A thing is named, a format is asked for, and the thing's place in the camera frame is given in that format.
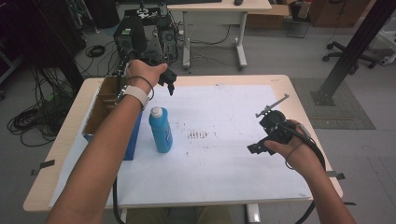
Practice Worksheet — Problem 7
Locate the brown cardboard box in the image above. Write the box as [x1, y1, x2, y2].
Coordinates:
[245, 4, 291, 31]

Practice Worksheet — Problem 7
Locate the black metal post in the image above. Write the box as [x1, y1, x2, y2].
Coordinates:
[309, 0, 396, 107]

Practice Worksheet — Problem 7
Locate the white desk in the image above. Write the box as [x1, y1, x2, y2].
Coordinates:
[166, 0, 273, 70]

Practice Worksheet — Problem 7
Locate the white paper sheet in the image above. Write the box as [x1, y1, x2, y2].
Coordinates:
[49, 84, 313, 209]

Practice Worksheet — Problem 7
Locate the blue cardboard box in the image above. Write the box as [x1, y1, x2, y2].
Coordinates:
[81, 75, 144, 161]

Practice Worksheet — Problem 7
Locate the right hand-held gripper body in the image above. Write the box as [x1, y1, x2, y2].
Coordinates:
[254, 93, 301, 146]

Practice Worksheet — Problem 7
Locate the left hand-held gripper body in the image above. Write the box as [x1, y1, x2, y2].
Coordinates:
[123, 50, 177, 88]

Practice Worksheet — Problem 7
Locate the black office chair base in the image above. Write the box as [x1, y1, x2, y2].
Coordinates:
[322, 40, 380, 76]

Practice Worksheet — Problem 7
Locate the white table leg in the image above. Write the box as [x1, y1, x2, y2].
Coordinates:
[245, 203, 262, 224]

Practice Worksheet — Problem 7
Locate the open computer tower with fan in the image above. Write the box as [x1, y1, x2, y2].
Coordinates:
[156, 14, 179, 63]

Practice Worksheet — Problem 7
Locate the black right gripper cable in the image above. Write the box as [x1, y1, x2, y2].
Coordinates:
[279, 122, 327, 224]

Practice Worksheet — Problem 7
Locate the bundle of black floor cables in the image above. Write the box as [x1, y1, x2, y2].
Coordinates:
[7, 65, 82, 147]

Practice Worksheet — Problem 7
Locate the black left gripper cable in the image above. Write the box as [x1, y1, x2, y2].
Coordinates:
[111, 52, 135, 224]

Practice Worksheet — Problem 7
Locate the blue bottle with white cap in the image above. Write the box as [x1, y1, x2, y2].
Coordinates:
[148, 105, 174, 154]

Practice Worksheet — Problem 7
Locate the grey floor mat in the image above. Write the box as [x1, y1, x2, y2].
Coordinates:
[290, 77, 376, 131]

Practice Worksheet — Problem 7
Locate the wooden cabinet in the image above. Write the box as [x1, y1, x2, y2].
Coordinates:
[307, 0, 372, 28]

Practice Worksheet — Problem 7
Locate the small coil of black cable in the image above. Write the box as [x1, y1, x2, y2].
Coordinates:
[85, 44, 106, 59]

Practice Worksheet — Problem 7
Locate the black tape strip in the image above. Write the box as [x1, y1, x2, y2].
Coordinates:
[30, 159, 56, 176]
[326, 170, 347, 181]

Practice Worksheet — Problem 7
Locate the black hair tie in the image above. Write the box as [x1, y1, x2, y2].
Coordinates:
[284, 142, 305, 171]
[125, 75, 156, 102]

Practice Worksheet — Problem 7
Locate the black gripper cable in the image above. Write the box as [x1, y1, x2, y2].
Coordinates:
[111, 52, 135, 224]
[279, 122, 327, 224]

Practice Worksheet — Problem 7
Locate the person's right hand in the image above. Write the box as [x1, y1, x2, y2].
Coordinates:
[263, 119, 325, 182]

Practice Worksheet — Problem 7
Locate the black computer tower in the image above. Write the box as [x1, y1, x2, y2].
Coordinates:
[112, 15, 149, 58]

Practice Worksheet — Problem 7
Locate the black board with white pattern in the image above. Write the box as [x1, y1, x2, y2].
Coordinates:
[123, 7, 163, 26]

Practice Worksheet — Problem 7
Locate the dark curtain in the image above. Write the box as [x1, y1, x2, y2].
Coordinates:
[0, 0, 86, 94]

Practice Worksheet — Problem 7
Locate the white wristwatch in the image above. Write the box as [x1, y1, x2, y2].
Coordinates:
[115, 84, 150, 110]

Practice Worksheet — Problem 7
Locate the black keyboard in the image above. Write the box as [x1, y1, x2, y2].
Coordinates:
[167, 0, 223, 5]

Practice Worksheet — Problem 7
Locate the person's left hand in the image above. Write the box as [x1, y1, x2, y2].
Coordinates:
[125, 59, 169, 95]

